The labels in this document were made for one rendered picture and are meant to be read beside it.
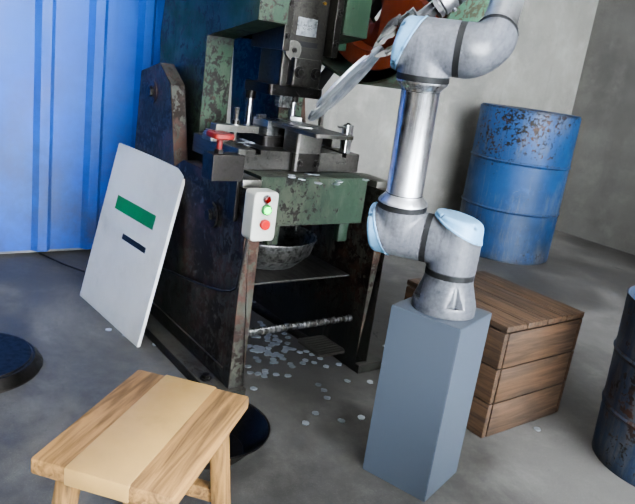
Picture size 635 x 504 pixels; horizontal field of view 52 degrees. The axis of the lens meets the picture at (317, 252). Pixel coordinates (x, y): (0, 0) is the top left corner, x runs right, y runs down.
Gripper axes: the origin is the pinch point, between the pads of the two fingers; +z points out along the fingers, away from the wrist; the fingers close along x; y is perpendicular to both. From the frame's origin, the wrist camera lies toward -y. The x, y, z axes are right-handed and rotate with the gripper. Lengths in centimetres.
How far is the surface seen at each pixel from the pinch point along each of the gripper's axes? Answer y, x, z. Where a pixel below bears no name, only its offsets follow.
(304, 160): -5.9, 12.1, 35.3
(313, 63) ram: -12.9, -8.8, 16.4
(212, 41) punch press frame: -23, -34, 38
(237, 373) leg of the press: 17, 48, 86
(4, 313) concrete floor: -17, -8, 152
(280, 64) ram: -10.0, -14.3, 24.2
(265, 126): -13.4, -2.9, 39.5
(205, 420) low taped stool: 87, 32, 66
